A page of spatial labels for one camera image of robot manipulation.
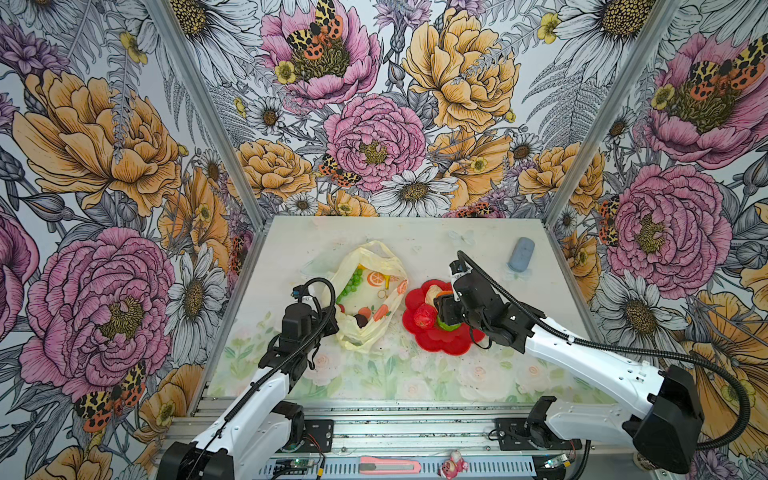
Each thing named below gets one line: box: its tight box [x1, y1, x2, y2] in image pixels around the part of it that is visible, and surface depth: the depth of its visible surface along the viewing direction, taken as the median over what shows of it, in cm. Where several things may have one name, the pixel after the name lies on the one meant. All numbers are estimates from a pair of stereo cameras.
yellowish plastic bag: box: [324, 240, 409, 353], surface depth 98 cm
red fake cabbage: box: [413, 303, 438, 330], surface depth 91 cm
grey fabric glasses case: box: [507, 237, 535, 272], surface depth 112 cm
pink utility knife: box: [359, 456, 422, 475], surface depth 71 cm
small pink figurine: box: [442, 449, 469, 480], surface depth 70 cm
